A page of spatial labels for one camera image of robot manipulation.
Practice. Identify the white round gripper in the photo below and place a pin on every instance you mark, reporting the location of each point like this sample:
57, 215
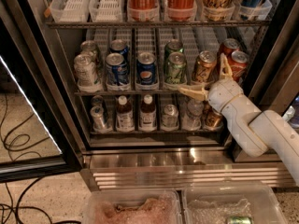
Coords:
223, 95

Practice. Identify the orange LaCroix can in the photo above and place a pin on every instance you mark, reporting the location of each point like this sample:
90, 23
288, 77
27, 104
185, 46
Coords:
204, 65

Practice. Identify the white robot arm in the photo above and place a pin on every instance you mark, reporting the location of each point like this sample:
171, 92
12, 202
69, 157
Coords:
254, 130

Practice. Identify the front red Coca-Cola can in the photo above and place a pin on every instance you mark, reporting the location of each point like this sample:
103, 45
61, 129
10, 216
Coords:
238, 61

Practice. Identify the front orange can bottom shelf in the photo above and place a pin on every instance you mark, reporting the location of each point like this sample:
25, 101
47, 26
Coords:
213, 119

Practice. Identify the front green soda can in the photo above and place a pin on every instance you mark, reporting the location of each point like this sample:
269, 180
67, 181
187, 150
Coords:
175, 68

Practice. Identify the green soda can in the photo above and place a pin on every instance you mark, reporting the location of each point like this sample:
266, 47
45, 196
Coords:
173, 45
175, 68

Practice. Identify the rear red Coca-Cola can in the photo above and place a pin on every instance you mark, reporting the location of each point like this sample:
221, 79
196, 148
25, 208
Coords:
228, 46

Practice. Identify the rear green soda can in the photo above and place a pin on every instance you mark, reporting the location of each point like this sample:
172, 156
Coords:
173, 45

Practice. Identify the silver can bottom shelf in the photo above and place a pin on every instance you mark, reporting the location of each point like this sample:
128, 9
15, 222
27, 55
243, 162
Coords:
170, 116

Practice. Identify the front blue striped Pepsi can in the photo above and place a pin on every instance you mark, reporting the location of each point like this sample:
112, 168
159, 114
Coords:
117, 70

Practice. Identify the stainless steel fridge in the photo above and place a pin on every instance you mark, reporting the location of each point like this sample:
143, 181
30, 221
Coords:
175, 158

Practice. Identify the rear blue Pepsi can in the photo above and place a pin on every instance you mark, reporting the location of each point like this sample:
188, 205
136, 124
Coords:
119, 46

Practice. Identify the rear slim silver can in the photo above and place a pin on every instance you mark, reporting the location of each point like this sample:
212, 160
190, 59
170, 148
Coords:
98, 100

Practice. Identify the slim silver can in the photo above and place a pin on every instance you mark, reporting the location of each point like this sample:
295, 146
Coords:
98, 100
99, 117

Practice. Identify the front slim silver can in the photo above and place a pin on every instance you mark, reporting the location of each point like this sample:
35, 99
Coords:
99, 117

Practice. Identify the front white silver can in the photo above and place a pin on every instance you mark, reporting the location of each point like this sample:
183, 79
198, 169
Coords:
86, 70

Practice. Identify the white silver can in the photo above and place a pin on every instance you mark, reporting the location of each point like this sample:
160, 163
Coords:
90, 47
86, 70

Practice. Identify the rear white silver can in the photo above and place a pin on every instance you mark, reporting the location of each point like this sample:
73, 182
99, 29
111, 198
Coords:
90, 47

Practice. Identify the green can in bin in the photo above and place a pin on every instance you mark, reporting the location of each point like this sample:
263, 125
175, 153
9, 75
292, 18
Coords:
239, 220

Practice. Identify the open fridge glass door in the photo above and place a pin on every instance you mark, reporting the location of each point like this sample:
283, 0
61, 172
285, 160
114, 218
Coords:
41, 133

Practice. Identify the clear water bottle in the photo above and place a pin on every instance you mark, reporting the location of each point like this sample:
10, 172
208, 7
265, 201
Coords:
193, 111

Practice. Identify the right brown tea bottle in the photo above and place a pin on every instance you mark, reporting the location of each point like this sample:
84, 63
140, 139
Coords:
147, 116

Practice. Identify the brown tea bottle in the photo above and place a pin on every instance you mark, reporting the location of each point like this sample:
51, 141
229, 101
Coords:
125, 113
147, 116

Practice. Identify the left brown tea bottle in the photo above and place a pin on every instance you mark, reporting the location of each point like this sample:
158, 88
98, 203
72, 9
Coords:
125, 113

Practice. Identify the right clear plastic bin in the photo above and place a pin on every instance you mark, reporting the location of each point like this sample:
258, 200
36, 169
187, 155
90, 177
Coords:
264, 204

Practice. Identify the clear plastic bin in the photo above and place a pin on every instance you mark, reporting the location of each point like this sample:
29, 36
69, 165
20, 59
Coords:
264, 204
133, 206

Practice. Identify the clear bubble wrap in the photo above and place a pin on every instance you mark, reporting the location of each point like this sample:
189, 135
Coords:
206, 212

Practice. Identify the pink bubble wrap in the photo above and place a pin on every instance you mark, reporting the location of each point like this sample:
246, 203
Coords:
152, 211

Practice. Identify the left clear plastic bin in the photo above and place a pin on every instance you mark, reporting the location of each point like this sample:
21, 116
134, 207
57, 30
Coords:
133, 206

